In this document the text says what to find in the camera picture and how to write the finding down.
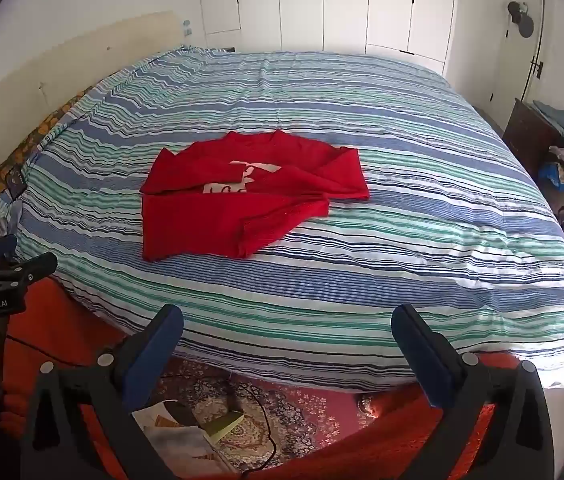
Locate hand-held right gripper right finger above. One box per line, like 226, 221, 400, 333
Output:
391, 304, 555, 480

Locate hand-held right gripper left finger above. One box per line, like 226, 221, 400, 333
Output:
21, 304, 184, 480

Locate red shirt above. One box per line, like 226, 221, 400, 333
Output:
140, 130, 370, 262

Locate orange knitted blanket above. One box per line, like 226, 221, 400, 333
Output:
0, 275, 534, 480

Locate loose papers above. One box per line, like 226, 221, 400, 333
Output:
132, 399, 229, 467

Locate green notepad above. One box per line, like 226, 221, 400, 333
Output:
204, 411, 244, 444

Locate blue green striped duvet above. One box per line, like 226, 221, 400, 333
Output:
0, 47, 564, 392

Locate red patterned rug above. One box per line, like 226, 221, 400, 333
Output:
152, 355, 379, 467

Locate beige headboard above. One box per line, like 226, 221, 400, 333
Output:
0, 10, 184, 182

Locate dark wooden cabinet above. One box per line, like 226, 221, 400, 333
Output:
502, 97, 563, 213

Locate teal folded cloth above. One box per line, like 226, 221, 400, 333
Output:
532, 100, 564, 150

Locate white door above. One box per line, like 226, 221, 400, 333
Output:
487, 0, 549, 132

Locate dark hanging hat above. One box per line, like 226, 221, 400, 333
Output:
507, 0, 536, 39

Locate white wardrobe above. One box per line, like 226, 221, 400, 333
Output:
197, 0, 459, 77

